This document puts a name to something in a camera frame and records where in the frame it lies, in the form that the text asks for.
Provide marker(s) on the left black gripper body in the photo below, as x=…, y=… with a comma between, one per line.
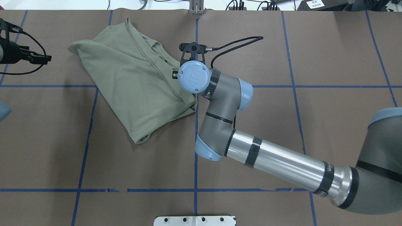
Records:
x=12, y=51

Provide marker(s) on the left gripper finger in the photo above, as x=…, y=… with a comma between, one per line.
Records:
x=38, y=59

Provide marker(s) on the olive green long-sleeve shirt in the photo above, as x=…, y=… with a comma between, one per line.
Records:
x=134, y=74

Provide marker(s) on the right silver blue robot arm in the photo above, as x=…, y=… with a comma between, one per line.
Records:
x=261, y=128

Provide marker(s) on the grey orange usb hub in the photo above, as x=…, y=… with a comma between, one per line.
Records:
x=236, y=5
x=270, y=6

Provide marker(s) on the aluminium frame post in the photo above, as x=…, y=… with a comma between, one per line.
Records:
x=196, y=7

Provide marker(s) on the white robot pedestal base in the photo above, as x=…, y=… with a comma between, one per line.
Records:
x=195, y=221

